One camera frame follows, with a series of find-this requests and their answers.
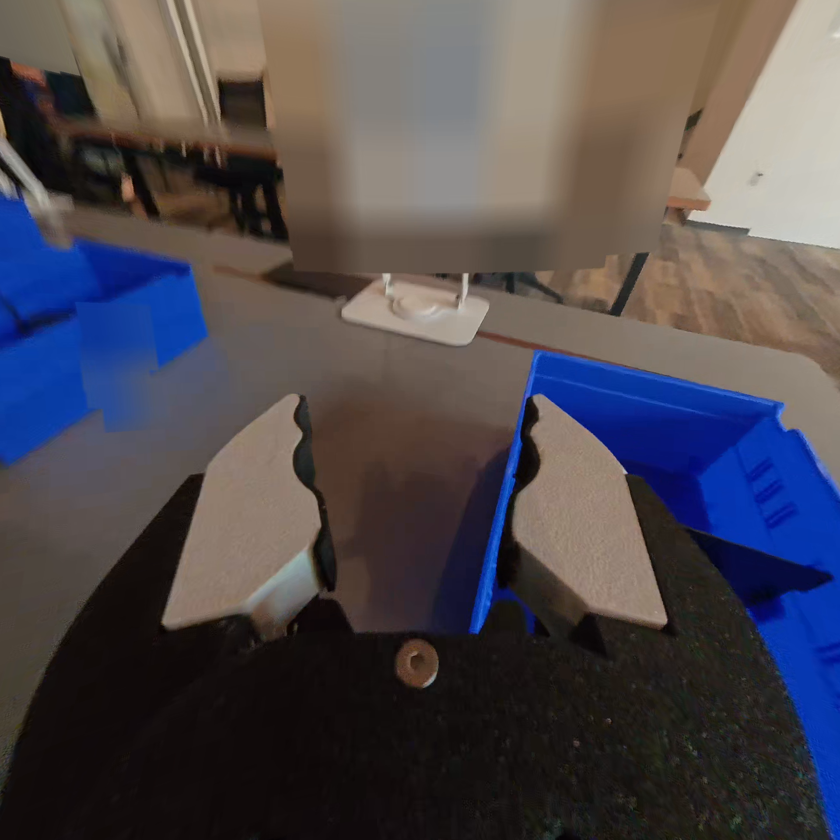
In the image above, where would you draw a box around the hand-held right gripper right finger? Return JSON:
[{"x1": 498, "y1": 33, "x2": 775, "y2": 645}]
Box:
[{"x1": 495, "y1": 392, "x2": 670, "y2": 637}]

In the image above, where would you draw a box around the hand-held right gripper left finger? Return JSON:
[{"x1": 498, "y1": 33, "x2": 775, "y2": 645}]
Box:
[{"x1": 161, "y1": 392, "x2": 339, "y2": 643}]

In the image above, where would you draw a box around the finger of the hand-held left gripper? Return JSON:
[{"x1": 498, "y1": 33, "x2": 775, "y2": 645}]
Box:
[{"x1": 26, "y1": 190, "x2": 74, "y2": 250}]

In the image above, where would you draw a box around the blue plastic bin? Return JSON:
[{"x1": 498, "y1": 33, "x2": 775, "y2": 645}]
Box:
[
  {"x1": 469, "y1": 349, "x2": 840, "y2": 840},
  {"x1": 0, "y1": 196, "x2": 210, "y2": 468}
]

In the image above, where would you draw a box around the wooden top desk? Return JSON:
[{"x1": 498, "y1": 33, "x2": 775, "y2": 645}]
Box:
[
  {"x1": 62, "y1": 121, "x2": 290, "y2": 240},
  {"x1": 609, "y1": 166, "x2": 714, "y2": 317}
]

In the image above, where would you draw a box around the tangle of black cables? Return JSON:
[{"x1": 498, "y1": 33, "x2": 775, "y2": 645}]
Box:
[{"x1": 0, "y1": 295, "x2": 74, "y2": 330}]

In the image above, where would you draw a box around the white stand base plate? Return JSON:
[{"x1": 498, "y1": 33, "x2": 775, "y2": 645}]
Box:
[{"x1": 340, "y1": 273, "x2": 492, "y2": 347}]

